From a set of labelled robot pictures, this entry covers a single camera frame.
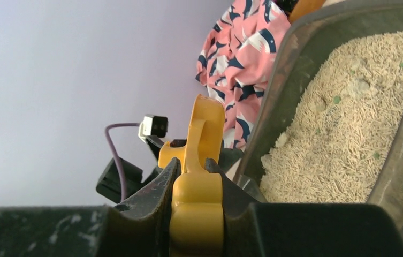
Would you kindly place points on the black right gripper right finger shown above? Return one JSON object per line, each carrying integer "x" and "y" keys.
{"x": 253, "y": 228}

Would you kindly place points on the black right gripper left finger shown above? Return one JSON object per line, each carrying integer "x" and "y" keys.
{"x": 139, "y": 226}

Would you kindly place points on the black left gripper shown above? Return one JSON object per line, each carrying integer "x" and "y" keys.
{"x": 112, "y": 181}

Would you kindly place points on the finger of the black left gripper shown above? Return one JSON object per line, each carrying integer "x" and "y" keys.
{"x": 229, "y": 160}

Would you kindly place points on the yellow litter scoop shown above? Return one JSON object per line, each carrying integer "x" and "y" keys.
{"x": 197, "y": 219}

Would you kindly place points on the dark translucent litter box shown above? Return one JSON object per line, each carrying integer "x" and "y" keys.
{"x": 305, "y": 47}

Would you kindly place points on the beige cat litter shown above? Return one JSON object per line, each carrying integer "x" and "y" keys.
{"x": 343, "y": 127}

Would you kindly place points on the orange box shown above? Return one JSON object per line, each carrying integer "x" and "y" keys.
{"x": 304, "y": 7}

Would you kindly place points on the pink patterned cloth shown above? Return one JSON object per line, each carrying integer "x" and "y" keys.
{"x": 236, "y": 60}

